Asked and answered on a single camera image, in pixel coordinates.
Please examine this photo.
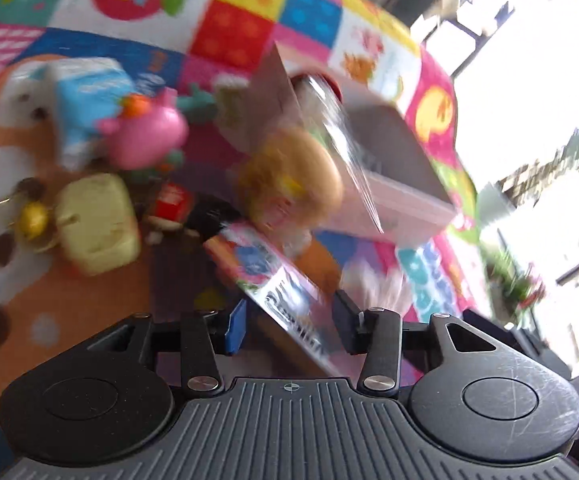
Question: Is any colourful picture book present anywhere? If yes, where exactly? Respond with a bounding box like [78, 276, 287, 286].
[204, 222, 364, 382]

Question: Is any red toy can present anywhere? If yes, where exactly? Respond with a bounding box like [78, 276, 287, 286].
[144, 182, 195, 245]

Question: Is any yellow toast toy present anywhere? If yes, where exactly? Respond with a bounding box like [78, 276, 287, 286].
[54, 174, 141, 276]

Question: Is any brown bun plush toy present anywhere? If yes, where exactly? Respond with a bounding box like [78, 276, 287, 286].
[235, 127, 344, 243]

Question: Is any small gold toy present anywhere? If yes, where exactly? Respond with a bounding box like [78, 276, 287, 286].
[12, 193, 58, 254]

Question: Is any pink pig toy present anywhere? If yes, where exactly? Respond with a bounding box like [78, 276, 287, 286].
[96, 87, 189, 170]

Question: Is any colourful cartoon play mat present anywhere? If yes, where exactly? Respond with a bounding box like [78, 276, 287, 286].
[0, 0, 481, 472]

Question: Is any blue white milk carton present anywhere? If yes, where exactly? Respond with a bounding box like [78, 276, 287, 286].
[0, 56, 136, 171]

